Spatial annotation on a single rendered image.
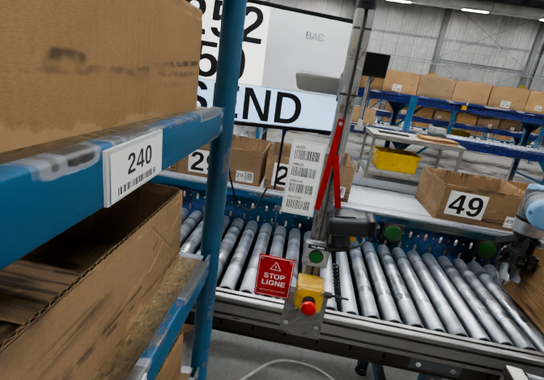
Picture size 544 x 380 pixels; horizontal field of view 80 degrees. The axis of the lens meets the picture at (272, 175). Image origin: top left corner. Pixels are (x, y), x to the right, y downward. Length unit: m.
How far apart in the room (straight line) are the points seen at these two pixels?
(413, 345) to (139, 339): 0.89
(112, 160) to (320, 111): 0.77
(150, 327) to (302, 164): 0.57
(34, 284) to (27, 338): 0.19
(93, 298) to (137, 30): 0.19
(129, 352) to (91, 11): 0.27
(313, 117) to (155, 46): 0.67
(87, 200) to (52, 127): 0.05
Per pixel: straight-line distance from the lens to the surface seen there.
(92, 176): 0.17
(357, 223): 0.81
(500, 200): 1.69
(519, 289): 1.49
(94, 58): 0.22
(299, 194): 0.84
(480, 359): 1.21
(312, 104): 0.90
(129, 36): 0.25
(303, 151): 0.81
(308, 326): 1.05
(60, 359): 0.28
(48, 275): 0.44
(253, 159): 1.46
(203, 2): 0.86
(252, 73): 0.86
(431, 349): 1.15
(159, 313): 0.38
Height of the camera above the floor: 1.39
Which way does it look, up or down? 17 degrees down
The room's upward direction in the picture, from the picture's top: 9 degrees clockwise
